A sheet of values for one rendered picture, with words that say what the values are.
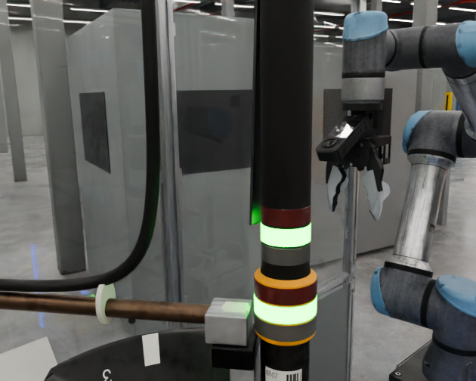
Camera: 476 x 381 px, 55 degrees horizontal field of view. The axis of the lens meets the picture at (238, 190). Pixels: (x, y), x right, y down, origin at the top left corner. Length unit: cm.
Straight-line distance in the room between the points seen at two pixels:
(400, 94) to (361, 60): 418
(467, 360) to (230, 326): 91
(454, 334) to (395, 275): 18
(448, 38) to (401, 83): 414
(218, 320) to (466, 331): 88
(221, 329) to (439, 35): 69
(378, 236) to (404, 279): 391
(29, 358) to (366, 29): 73
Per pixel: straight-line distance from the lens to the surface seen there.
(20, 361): 73
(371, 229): 499
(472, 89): 99
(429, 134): 124
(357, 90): 84
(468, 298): 113
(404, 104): 508
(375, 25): 85
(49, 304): 39
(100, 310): 36
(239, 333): 33
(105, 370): 53
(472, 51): 89
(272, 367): 34
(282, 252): 30
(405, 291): 118
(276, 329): 32
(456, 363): 119
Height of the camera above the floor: 170
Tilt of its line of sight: 12 degrees down
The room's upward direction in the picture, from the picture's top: 1 degrees counter-clockwise
